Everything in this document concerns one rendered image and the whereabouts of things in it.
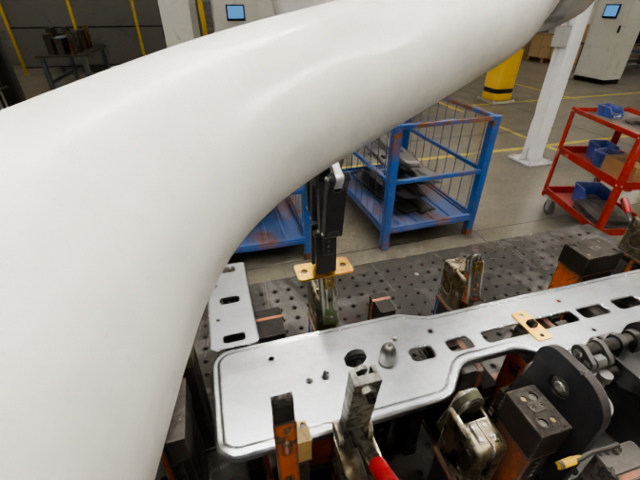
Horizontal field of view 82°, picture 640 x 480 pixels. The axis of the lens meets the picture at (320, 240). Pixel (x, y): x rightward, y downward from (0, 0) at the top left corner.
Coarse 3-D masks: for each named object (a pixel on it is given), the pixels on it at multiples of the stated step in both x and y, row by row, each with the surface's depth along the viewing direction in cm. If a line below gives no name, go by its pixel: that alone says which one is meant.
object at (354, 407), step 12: (348, 360) 46; (360, 360) 47; (360, 372) 45; (372, 372) 44; (348, 384) 46; (360, 384) 43; (372, 384) 44; (348, 396) 46; (360, 396) 45; (372, 396) 43; (348, 408) 47; (360, 408) 47; (372, 408) 48; (348, 420) 49; (360, 420) 50; (348, 432) 52
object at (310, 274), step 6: (336, 258) 57; (342, 258) 57; (306, 264) 56; (336, 264) 56; (348, 264) 56; (300, 270) 54; (306, 270) 55; (312, 270) 54; (336, 270) 54; (342, 270) 54; (348, 270) 54; (300, 276) 53; (306, 276) 53; (312, 276) 53; (318, 276) 53; (324, 276) 53
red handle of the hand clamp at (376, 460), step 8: (352, 432) 52; (360, 432) 51; (360, 440) 50; (368, 440) 49; (360, 448) 48; (368, 448) 48; (368, 456) 46; (376, 456) 45; (368, 464) 46; (376, 464) 44; (384, 464) 43; (376, 472) 43; (384, 472) 42; (392, 472) 42
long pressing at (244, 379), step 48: (576, 288) 90; (624, 288) 90; (336, 336) 77; (384, 336) 77; (432, 336) 77; (480, 336) 77; (528, 336) 77; (576, 336) 77; (240, 384) 68; (288, 384) 68; (336, 384) 68; (384, 384) 68; (432, 384) 68; (240, 432) 60
